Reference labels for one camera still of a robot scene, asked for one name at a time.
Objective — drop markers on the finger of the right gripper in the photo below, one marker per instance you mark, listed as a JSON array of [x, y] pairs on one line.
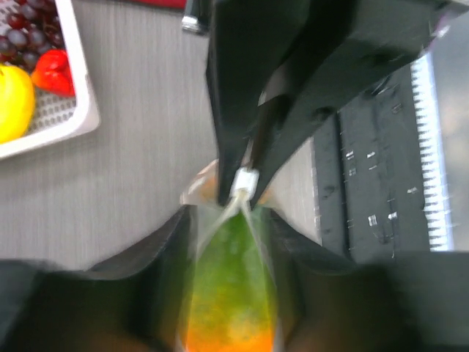
[[347, 46], [257, 67]]

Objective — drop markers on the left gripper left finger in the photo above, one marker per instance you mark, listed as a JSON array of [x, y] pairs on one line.
[[128, 302]]

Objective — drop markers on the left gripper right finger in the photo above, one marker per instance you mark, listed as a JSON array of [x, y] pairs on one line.
[[416, 302]]

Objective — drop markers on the clear spotted zip bag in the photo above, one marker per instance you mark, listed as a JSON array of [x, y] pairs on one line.
[[207, 217]]

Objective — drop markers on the yellow orange mango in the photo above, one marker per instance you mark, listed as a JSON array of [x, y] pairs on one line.
[[232, 303]]

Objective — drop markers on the red folded cloth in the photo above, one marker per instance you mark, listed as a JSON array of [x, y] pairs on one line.
[[171, 4]]

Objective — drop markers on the red strawberry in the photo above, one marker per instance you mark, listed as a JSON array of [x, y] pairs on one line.
[[53, 74]]

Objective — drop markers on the white plastic fruit basket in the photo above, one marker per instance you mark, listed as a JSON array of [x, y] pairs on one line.
[[57, 119]]

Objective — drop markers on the purple grape bunch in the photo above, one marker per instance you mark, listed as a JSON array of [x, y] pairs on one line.
[[29, 29]]

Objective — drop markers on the yellow banana bunch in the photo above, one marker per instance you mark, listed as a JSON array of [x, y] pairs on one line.
[[17, 102]]

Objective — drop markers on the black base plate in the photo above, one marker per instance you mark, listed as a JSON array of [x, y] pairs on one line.
[[370, 188]]

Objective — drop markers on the white slotted cable duct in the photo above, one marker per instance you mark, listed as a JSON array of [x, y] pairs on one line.
[[436, 200]]

